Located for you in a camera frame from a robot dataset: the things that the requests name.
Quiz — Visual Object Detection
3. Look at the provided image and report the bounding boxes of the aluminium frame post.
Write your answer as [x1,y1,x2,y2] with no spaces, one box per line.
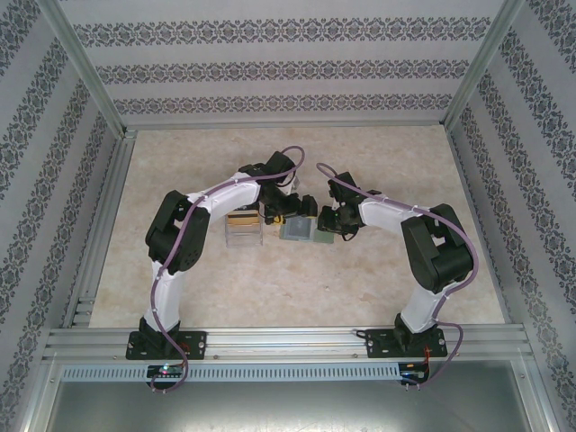
[443,0,528,131]
[47,0,139,139]

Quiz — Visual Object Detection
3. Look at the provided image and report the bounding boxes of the aluminium side rail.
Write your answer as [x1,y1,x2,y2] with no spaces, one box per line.
[443,125,541,343]
[60,130,139,329]

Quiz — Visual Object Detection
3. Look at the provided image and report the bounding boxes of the small circuit board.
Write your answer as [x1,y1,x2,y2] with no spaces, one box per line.
[398,366,431,388]
[147,363,186,383]

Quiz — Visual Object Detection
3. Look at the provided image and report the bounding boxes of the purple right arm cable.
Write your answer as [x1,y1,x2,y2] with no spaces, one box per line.
[316,161,479,392]

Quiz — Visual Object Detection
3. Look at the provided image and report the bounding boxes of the green card holder with sleeves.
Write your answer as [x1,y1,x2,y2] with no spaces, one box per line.
[277,217,338,247]

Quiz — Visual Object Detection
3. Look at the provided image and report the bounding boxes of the aluminium front rail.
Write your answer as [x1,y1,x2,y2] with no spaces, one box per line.
[42,321,536,361]

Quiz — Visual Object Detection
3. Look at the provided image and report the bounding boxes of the clear acrylic card box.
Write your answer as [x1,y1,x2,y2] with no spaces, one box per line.
[223,205,266,249]

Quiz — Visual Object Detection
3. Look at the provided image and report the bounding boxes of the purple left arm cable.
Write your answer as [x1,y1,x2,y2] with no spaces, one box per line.
[150,146,310,395]

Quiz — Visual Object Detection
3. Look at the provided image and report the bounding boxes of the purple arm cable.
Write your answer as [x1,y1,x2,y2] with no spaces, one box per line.
[150,146,310,395]
[316,161,479,392]

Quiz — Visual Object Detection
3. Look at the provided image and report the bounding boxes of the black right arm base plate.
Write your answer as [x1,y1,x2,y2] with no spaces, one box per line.
[366,328,449,359]

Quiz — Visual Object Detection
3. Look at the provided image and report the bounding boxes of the grey slotted cable duct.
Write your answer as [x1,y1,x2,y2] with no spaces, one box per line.
[60,363,401,380]

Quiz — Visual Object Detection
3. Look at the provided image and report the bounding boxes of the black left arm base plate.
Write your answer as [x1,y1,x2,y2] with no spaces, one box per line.
[128,330,208,361]

